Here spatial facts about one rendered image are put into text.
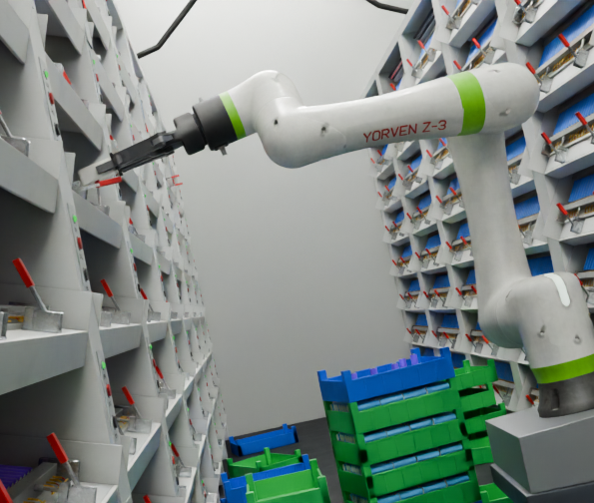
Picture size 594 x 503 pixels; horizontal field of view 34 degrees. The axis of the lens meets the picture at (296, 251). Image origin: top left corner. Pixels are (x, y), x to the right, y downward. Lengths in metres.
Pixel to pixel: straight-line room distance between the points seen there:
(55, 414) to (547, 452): 0.84
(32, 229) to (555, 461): 0.94
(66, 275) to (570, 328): 0.93
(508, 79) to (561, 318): 0.45
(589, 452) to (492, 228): 0.50
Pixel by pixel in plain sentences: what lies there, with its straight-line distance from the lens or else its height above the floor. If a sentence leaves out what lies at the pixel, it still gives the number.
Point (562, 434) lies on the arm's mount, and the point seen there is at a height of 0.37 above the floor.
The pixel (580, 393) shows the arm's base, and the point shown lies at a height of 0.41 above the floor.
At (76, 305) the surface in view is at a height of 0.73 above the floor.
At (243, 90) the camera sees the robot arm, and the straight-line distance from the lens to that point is 1.83.
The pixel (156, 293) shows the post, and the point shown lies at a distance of 2.70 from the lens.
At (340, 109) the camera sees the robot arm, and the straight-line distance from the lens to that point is 1.76.
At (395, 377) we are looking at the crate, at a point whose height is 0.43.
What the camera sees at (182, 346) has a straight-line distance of 3.39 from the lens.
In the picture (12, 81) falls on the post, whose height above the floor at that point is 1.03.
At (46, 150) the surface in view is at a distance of 1.32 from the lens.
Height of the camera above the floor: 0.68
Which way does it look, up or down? 3 degrees up
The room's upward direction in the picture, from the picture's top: 12 degrees counter-clockwise
